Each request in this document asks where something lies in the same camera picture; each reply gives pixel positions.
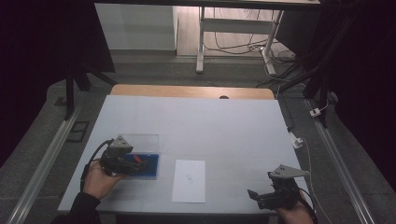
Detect white cabinet panel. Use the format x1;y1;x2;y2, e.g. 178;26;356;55
94;3;177;51

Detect white power plug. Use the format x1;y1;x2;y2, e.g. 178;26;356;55
290;132;304;150

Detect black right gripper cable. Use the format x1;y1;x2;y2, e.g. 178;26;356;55
297;186;319;224

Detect white table cover board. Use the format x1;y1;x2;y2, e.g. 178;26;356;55
57;94;311;216

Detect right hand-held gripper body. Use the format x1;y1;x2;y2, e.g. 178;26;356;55
257;164;311;210

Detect wooden table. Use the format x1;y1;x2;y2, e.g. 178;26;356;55
110;83;276;101

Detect white desk frame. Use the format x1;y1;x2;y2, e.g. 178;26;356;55
195;6;285;77

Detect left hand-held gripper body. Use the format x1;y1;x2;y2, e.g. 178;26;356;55
99;134;135;177

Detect white paper sheet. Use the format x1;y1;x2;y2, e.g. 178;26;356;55
171;159;206;204

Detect person's right hand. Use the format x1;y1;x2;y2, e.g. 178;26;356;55
275;190;316;224

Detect blue case with clear lid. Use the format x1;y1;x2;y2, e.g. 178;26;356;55
120;133;161;180

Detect white cable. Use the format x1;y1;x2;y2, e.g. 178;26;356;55
301;138;334;224

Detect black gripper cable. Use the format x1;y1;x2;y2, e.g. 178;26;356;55
79;138;115;192
297;186;319;224

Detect black stand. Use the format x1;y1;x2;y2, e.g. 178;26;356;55
64;60;119;121
279;12;356;129

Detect black floor cables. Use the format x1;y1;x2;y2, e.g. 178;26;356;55
204;7;307;89

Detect person's left hand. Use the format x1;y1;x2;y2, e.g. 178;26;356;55
82;159;126;201

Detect aluminium floor rail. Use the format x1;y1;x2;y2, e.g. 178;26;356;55
304;98;376;224
6;105;82;224

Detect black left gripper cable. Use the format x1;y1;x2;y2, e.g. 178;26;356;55
79;138;115;192

